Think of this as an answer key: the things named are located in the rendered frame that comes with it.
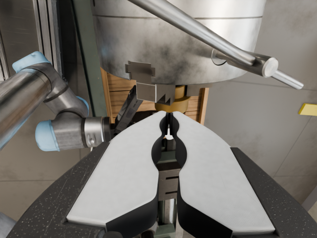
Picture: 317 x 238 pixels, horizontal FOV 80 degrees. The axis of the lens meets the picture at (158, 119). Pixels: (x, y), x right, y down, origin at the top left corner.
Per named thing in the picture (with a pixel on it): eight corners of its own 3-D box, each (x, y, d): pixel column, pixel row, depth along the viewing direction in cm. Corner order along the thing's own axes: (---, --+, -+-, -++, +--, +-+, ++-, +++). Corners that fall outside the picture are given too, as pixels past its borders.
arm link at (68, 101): (73, 80, 56) (63, 95, 47) (95, 110, 62) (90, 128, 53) (50, 92, 57) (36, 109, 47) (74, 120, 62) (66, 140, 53)
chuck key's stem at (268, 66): (218, 45, 30) (282, 61, 21) (211, 59, 31) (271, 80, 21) (207, 40, 29) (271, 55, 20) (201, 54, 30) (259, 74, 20)
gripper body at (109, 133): (151, 134, 56) (109, 138, 54) (150, 108, 52) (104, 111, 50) (155, 151, 50) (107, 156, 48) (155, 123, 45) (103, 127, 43)
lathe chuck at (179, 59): (86, 12, 45) (106, 20, 20) (199, 12, 55) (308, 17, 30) (92, 51, 50) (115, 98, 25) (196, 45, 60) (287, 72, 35)
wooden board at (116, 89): (100, 60, 60) (99, 63, 57) (208, 56, 66) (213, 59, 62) (112, 137, 75) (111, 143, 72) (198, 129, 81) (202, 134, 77)
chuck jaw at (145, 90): (156, 47, 39) (126, 60, 30) (180, 49, 37) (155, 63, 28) (156, 97, 45) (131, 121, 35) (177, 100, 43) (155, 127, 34)
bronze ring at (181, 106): (158, 91, 40) (157, 128, 45) (198, 88, 42) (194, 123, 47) (149, 78, 48) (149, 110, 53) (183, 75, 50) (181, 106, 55)
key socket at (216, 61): (221, 43, 30) (234, 46, 28) (212, 63, 31) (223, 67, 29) (206, 35, 28) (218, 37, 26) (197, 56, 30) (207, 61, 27)
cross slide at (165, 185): (101, 170, 75) (100, 178, 71) (205, 157, 81) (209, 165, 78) (107, 199, 84) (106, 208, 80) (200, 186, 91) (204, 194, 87)
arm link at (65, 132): (42, 113, 48) (28, 131, 41) (87, 110, 50) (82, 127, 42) (50, 138, 52) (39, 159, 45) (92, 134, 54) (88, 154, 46)
